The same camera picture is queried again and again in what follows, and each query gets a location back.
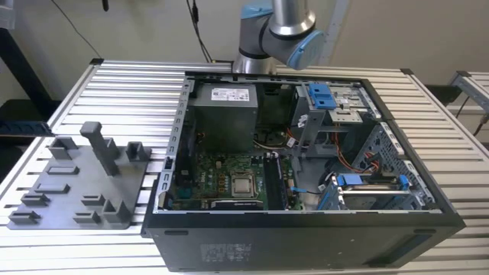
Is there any grey power supply unit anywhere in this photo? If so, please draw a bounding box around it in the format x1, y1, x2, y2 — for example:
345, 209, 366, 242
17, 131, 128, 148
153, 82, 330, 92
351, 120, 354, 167
189, 84, 258, 154

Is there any black open PC case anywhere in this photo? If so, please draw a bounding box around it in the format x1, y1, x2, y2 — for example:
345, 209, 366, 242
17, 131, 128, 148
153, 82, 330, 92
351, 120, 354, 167
140, 70, 466, 273

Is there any black RAM slot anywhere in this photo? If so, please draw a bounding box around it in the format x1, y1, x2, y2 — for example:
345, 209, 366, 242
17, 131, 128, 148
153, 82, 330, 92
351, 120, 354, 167
278, 160, 289, 209

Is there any thin dark cable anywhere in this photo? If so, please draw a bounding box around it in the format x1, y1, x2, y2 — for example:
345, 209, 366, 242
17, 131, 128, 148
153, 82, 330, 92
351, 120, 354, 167
455, 96, 471, 117
473, 113, 489, 137

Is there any black round plastic speaker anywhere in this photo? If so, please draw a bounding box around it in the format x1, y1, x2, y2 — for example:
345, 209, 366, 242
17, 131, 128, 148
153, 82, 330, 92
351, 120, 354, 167
263, 131, 285, 146

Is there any yellow red wire bundle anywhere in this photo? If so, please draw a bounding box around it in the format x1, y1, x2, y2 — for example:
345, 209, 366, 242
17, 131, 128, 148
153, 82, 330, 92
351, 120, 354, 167
251, 127, 297, 150

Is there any blue carrier with disk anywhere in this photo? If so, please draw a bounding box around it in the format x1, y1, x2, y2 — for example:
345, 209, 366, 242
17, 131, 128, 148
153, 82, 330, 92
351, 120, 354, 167
318, 171, 423, 212

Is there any grey parts rack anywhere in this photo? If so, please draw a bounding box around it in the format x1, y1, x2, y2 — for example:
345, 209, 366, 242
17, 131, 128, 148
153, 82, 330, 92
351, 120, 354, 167
6, 121, 154, 231

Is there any green motherboard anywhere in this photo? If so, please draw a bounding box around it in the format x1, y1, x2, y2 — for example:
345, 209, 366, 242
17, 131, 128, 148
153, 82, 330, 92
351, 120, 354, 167
168, 151, 306, 212

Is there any black graphics card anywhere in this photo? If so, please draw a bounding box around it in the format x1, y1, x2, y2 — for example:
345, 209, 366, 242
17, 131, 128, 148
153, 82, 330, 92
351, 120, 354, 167
209, 199, 266, 211

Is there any red orange wire bundle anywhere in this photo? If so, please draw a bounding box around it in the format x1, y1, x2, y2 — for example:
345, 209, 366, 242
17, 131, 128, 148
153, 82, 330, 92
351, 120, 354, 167
365, 151, 381, 172

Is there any thin black hanging cable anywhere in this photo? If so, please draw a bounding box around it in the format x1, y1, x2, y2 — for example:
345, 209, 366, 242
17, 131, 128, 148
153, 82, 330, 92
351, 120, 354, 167
185, 0, 214, 63

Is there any aluminium frame table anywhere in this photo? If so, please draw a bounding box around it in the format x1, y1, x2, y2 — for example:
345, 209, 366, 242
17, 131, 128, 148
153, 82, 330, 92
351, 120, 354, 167
445, 70, 489, 138

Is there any thin black wall wire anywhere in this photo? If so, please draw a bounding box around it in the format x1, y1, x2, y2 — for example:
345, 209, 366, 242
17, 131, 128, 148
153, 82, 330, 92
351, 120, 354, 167
49, 0, 101, 60

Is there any grey metal drive cage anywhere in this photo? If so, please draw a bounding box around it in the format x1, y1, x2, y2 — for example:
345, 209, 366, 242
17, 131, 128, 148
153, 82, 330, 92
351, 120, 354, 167
290, 81, 382, 159

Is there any metal socket cover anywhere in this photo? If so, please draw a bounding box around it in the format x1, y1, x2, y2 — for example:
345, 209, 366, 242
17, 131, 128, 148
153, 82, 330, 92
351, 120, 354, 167
228, 171, 257, 199

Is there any black box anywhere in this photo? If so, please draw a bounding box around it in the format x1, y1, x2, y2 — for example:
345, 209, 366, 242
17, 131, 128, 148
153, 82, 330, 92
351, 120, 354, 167
423, 84, 463, 104

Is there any black wire with blue plug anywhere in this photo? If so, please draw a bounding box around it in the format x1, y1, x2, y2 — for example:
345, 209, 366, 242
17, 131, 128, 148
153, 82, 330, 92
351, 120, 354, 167
290, 186, 325, 196

